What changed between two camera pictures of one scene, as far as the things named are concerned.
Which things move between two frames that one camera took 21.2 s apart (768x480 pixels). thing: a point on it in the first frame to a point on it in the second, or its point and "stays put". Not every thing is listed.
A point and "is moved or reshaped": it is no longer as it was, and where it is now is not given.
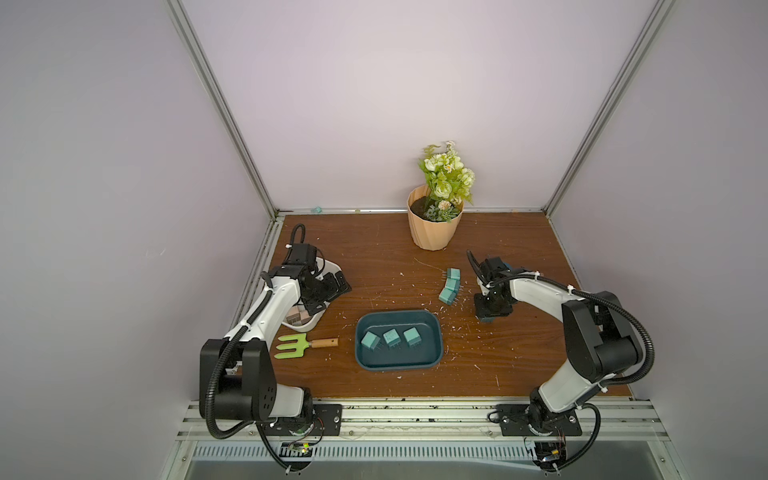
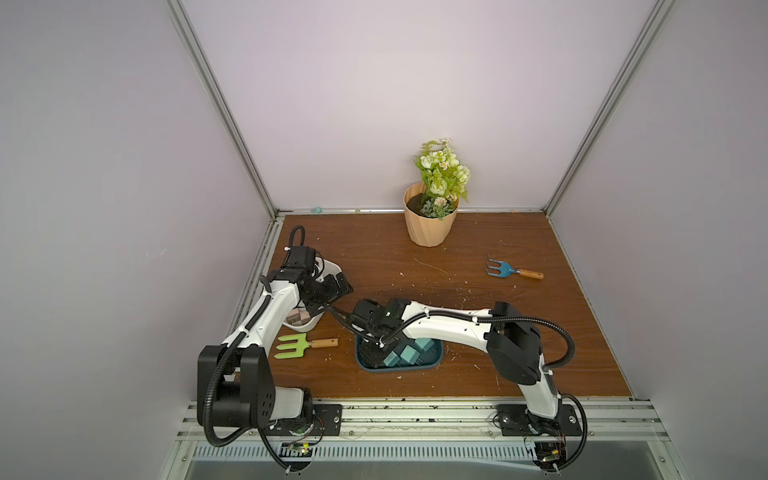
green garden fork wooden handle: [301, 344] stays put
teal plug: [448, 295] to [391, 359]
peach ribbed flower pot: [430, 235] stays put
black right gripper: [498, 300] to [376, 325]
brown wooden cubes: [297, 316] stays put
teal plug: [453, 284] to [409, 354]
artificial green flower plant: [449, 181] stays put
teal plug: [412, 336] is moved or reshaped
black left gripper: [333, 290] stays put
